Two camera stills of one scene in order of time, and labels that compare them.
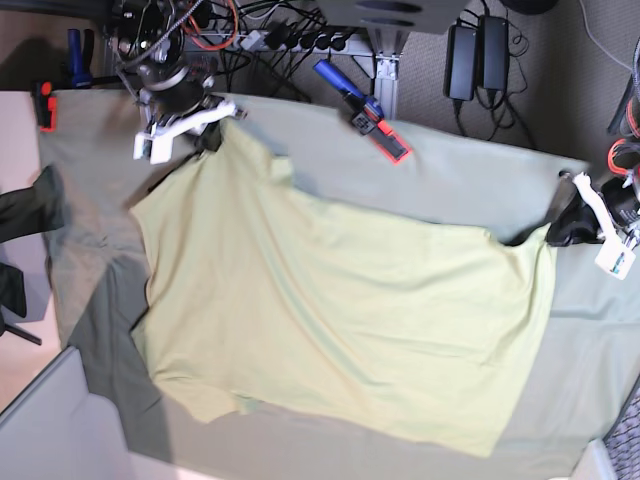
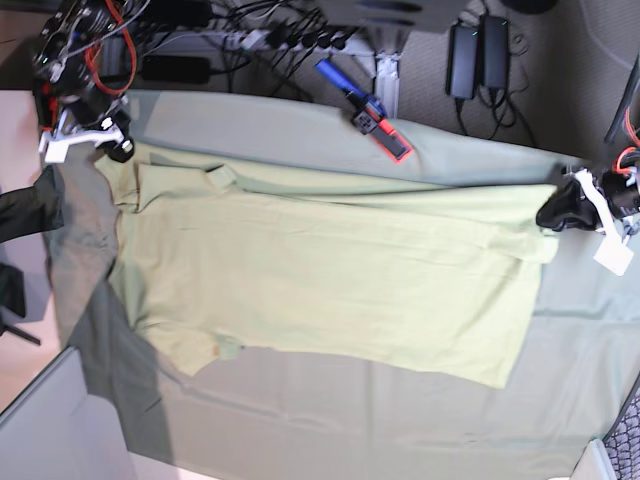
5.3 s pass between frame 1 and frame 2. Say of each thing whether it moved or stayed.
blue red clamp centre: stayed
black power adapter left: stayed
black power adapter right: stayed
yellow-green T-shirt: moved
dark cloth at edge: stayed
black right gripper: moved
